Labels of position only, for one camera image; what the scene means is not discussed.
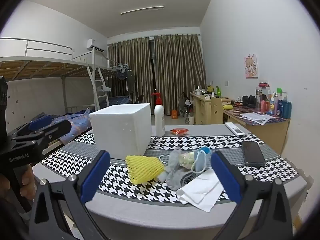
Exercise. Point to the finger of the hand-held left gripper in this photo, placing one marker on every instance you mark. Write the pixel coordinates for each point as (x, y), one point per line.
(41, 123)
(58, 129)

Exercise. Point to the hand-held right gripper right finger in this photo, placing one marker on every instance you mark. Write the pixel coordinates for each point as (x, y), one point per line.
(225, 177)

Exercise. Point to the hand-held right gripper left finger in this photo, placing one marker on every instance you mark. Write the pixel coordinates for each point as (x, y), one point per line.
(95, 177)

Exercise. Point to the white paper napkin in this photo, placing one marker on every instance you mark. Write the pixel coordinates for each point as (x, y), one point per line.
(200, 190)

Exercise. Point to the pack of blue face masks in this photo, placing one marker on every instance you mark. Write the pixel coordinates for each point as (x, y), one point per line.
(203, 151)

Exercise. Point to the floral tissue pack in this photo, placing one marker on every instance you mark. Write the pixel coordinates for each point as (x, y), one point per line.
(186, 158)

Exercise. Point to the yellow sponge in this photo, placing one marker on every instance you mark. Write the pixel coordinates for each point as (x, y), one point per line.
(142, 167)

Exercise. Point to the white foam box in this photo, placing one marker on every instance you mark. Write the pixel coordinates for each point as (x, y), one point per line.
(120, 135)

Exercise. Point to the grey fluffy cloth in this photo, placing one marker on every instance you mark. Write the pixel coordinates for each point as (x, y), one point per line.
(175, 175)

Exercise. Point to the small white bottle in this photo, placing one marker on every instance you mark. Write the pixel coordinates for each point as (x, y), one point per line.
(162, 176)

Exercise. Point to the person's left hand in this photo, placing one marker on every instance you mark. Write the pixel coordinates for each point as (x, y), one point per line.
(28, 183)

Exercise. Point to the black smartphone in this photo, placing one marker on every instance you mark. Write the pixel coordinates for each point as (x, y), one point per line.
(252, 153)

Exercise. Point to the houndstooth tablecloth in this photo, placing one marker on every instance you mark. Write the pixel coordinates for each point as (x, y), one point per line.
(140, 192)

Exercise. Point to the white remote control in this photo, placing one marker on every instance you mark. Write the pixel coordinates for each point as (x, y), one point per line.
(235, 129)

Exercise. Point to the white metal bunk bed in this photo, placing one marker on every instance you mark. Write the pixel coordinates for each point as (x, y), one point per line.
(37, 66)
(107, 72)

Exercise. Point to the wooden desk with papers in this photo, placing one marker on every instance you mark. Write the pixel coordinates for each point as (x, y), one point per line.
(265, 135)

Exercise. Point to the white clothes hanger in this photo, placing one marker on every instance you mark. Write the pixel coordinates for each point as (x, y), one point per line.
(105, 89)

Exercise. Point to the red snack packet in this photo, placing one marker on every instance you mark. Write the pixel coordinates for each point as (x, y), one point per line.
(179, 131)

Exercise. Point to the white floor jug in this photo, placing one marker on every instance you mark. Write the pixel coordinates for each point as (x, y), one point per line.
(191, 120)

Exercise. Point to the patterned purple desk mat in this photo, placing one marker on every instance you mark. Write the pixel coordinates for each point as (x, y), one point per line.
(237, 111)

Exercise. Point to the printed paper sheets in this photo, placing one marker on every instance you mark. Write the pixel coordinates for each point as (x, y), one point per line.
(257, 118)

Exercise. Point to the wooden chair with smiley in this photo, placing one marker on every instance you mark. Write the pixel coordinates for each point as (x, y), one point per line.
(217, 110)

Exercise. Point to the blue checked bed sheet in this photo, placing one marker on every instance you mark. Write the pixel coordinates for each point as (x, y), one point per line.
(121, 100)

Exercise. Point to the white bed ladder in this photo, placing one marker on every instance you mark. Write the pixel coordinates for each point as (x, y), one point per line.
(99, 73)

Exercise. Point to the yellow cloth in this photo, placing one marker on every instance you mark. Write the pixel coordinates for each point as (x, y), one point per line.
(228, 107)

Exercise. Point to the wooden desk with drawers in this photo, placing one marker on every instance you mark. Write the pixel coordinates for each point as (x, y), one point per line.
(201, 110)

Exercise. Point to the orange bag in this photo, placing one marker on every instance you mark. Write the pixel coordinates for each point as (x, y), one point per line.
(174, 114)

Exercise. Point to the dark hanging clothes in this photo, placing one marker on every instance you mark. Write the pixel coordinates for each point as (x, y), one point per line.
(127, 80)

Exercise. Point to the black folding cart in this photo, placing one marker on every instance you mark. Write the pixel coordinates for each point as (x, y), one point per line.
(186, 101)

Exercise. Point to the green bottle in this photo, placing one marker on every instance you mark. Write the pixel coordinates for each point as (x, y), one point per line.
(218, 91)

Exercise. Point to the white pump bottle red top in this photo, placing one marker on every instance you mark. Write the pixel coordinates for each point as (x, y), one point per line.
(159, 120)

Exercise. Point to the black folding chair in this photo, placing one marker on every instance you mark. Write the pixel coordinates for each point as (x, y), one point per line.
(140, 98)

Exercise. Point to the cluster of toiletry bottles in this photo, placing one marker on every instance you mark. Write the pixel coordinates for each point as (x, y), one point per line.
(275, 105)

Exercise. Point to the yellow black bag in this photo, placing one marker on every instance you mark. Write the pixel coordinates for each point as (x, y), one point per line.
(209, 88)

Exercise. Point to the white air conditioner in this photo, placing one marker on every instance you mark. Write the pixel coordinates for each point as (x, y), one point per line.
(93, 43)

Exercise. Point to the brown curtain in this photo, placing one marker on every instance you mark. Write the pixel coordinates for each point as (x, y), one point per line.
(180, 70)
(130, 67)

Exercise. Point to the ceiling tube light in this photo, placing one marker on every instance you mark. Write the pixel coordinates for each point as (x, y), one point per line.
(142, 9)

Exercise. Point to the cartoon wall poster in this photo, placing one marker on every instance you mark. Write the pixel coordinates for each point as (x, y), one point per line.
(250, 66)

